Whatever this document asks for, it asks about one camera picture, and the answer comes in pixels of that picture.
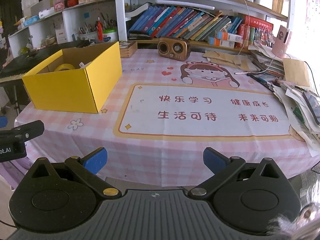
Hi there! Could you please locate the pink checkered tablecloth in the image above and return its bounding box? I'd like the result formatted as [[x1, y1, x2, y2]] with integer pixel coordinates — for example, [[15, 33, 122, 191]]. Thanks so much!
[[15, 50, 319, 186]]

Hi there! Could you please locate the yellow tape roll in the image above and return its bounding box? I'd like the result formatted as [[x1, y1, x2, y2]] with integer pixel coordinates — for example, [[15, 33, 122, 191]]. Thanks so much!
[[54, 63, 75, 72]]

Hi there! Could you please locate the brown envelope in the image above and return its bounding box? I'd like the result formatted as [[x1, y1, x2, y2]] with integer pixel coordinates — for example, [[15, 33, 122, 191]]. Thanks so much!
[[283, 58, 310, 87]]

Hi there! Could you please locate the pink pig plush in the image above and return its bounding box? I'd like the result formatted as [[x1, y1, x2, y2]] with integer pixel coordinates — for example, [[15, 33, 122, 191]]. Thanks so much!
[[79, 62, 91, 69]]

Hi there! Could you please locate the row of leaning books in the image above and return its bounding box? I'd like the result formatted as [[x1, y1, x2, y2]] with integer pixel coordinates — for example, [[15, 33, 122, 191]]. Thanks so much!
[[127, 3, 274, 48]]

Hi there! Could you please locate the checkered chess board box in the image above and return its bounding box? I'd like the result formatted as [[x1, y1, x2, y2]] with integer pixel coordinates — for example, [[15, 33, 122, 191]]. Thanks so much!
[[119, 41, 138, 58]]

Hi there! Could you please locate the black electronic keyboard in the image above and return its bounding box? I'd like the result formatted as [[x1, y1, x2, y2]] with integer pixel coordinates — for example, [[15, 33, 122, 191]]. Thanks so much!
[[1, 40, 90, 83]]

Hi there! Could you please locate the white bookshelf unit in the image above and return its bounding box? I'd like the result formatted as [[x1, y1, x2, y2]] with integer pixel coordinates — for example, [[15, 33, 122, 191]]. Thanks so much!
[[7, 0, 289, 57]]

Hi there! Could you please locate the stack of papers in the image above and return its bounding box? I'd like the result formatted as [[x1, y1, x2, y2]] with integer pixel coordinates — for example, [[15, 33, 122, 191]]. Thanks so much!
[[248, 42, 319, 157]]

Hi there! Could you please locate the brown retro radio speaker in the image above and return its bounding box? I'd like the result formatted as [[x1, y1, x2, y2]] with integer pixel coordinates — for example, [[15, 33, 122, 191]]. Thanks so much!
[[157, 37, 191, 61]]

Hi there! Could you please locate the white green lidded jar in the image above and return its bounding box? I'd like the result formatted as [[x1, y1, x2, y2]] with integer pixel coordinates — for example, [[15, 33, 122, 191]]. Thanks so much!
[[103, 28, 119, 42]]

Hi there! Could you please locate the yellow cardboard box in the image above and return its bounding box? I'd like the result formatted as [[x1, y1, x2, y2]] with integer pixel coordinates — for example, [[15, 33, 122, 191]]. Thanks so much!
[[22, 42, 122, 113]]

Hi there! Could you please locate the red bottle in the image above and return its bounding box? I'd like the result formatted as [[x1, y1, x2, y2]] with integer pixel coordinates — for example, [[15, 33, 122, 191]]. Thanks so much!
[[97, 17, 103, 42]]

